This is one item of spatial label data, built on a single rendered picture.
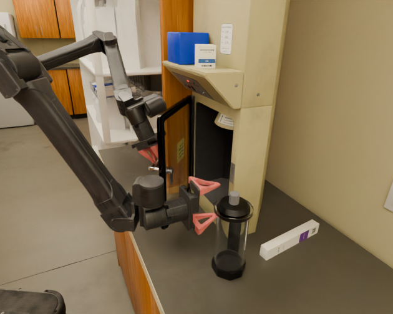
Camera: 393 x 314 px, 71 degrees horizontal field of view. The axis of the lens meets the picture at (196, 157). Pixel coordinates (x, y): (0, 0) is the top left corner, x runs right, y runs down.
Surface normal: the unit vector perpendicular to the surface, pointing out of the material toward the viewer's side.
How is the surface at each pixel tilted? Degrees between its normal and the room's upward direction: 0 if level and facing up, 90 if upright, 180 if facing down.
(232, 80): 90
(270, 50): 90
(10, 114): 90
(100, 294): 0
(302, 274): 0
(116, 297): 0
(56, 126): 88
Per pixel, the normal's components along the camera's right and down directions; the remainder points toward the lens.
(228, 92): 0.44, 0.38
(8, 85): -0.07, 0.40
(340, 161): -0.90, 0.17
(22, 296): 0.02, -0.91
